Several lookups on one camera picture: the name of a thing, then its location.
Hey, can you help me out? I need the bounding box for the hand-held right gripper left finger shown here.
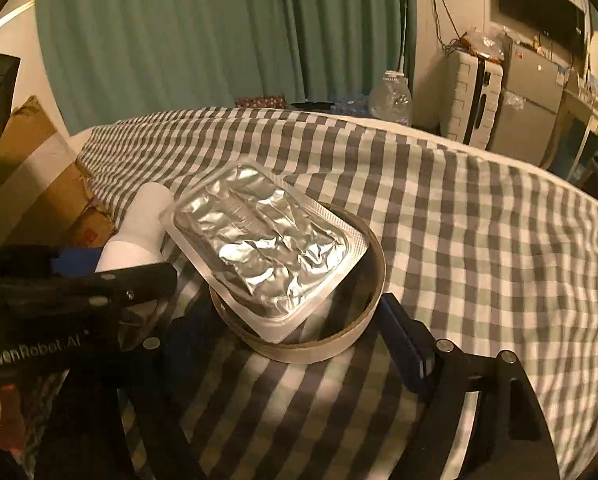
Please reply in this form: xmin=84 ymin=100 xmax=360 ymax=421
xmin=119 ymin=312 xmax=215 ymax=480

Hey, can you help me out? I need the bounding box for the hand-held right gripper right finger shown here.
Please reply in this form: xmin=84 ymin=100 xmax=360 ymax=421
xmin=376 ymin=292 xmax=562 ymax=480

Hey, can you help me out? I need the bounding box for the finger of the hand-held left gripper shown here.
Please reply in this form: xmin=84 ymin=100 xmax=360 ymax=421
xmin=0 ymin=245 xmax=102 ymax=281
xmin=0 ymin=261 xmax=178 ymax=317

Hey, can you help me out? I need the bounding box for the white plastic bottle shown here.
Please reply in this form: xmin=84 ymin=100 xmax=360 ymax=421
xmin=95 ymin=182 xmax=176 ymax=321

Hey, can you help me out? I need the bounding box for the large cardboard box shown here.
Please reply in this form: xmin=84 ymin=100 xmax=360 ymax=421
xmin=0 ymin=96 xmax=118 ymax=249

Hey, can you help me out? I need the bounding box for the silver foil blister pack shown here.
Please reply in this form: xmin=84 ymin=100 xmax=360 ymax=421
xmin=161 ymin=161 xmax=370 ymax=344

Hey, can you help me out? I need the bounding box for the grey white checkered bedsheet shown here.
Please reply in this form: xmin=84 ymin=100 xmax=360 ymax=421
xmin=76 ymin=106 xmax=598 ymax=480

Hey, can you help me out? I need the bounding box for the patterned gift box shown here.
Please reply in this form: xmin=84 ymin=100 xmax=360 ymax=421
xmin=235 ymin=92 xmax=286 ymax=110

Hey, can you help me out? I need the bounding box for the large clear water bottle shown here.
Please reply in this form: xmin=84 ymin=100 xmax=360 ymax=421
xmin=368 ymin=71 xmax=413 ymax=127

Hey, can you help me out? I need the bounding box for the wide green curtain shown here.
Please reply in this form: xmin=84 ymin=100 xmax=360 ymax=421
xmin=33 ymin=0 xmax=418 ymax=136

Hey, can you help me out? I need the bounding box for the white ribbed suitcase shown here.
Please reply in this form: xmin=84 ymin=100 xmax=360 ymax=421
xmin=439 ymin=49 xmax=508 ymax=150

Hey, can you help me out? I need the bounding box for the grey mini fridge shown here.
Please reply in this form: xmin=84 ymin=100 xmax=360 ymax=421
xmin=486 ymin=40 xmax=568 ymax=167

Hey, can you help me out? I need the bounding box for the plastic bags clutter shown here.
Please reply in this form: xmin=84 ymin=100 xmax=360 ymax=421
xmin=451 ymin=25 xmax=510 ymax=62

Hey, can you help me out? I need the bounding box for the white hanging cable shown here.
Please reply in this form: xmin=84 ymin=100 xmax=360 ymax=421
xmin=399 ymin=0 xmax=411 ymax=74

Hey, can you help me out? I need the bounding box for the black wall cable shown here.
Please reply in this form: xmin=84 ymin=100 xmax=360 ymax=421
xmin=431 ymin=0 xmax=460 ymax=57

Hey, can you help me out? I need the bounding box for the black wall television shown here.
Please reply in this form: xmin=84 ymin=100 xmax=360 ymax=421
xmin=497 ymin=0 xmax=586 ymax=54

